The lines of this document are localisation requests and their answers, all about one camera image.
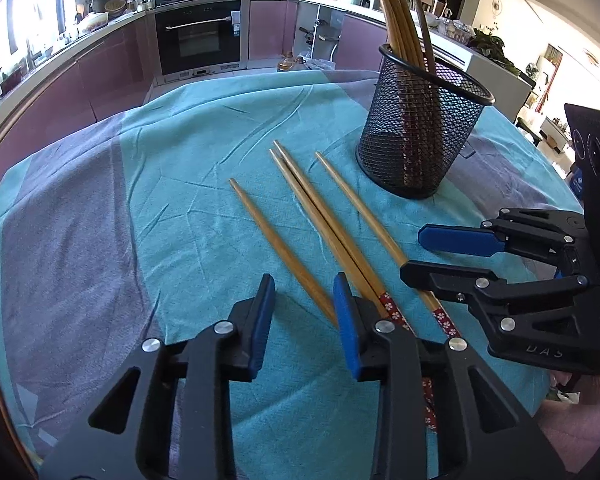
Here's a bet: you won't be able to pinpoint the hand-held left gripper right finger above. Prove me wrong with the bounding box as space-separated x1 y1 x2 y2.
332 272 568 480

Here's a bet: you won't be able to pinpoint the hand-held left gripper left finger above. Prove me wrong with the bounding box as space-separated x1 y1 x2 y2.
40 273 277 480

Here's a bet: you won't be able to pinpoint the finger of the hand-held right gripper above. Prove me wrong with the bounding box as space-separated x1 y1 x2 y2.
400 260 591 341
417 207 588 266

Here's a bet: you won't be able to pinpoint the floral-end bamboo chopstick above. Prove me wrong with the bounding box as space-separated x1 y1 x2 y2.
273 140 438 433
315 151 463 338
269 148 397 322
228 178 340 327

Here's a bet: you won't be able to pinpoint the black mesh holder cup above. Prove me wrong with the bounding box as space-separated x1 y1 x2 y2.
356 44 496 200

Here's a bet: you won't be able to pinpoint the bunch of bamboo chopsticks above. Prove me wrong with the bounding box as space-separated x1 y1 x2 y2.
367 0 441 188

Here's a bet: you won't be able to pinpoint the person's right forearm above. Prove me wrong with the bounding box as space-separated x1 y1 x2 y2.
532 372 600 480

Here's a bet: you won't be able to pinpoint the teal and grey tablecloth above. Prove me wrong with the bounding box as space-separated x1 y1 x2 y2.
0 67 586 480

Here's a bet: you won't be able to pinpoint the green leafy vegetables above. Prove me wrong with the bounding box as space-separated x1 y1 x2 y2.
467 30 522 76

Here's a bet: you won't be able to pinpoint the clear plastic food container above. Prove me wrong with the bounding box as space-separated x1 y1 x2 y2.
437 16 473 41

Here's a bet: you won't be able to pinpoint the pink lower cabinets island side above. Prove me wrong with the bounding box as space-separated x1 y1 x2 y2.
250 0 473 77

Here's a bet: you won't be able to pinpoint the cooking oil bottle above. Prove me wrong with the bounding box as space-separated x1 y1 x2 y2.
277 52 308 72

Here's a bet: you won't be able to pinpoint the built-in black oven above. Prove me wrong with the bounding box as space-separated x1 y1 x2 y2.
154 0 251 78

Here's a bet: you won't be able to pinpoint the pink lower cabinets window side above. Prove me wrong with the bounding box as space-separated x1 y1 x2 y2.
0 10 156 191

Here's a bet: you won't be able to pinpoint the white casserole dish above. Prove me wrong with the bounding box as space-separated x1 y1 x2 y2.
77 10 111 36

